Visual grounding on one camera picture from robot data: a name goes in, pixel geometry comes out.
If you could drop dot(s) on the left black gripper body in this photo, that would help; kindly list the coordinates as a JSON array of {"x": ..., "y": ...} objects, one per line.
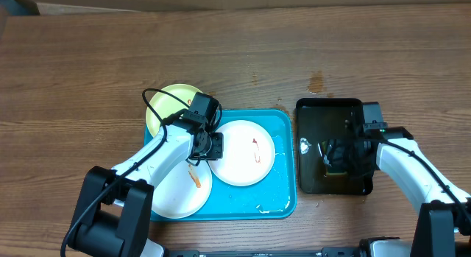
[{"x": 213, "y": 148}]

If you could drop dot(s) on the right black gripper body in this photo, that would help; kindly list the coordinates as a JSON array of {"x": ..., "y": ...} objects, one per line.
[{"x": 349, "y": 157}]

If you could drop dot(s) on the green yellow sponge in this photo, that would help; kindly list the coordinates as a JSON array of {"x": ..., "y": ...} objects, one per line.
[{"x": 334, "y": 156}]

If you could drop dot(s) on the white plate with red stain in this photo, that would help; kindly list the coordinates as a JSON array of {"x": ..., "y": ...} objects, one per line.
[{"x": 248, "y": 154}]

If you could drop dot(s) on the white plate with orange stain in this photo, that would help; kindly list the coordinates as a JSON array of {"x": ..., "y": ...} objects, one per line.
[{"x": 184, "y": 190}]

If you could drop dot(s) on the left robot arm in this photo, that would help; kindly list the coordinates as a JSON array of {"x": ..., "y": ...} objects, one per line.
[{"x": 114, "y": 206}]

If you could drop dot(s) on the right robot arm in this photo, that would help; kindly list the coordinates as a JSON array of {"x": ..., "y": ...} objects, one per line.
[{"x": 443, "y": 209}]

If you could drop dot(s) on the black water tray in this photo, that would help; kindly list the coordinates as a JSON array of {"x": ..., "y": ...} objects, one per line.
[{"x": 320, "y": 120}]

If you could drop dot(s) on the blue plastic tray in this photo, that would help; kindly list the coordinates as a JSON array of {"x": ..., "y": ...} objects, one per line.
[{"x": 273, "y": 197}]

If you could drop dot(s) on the yellow-green plate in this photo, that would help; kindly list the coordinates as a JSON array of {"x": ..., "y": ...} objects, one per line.
[{"x": 165, "y": 105}]

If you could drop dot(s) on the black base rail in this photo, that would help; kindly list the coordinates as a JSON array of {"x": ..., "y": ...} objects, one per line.
[{"x": 324, "y": 252}]

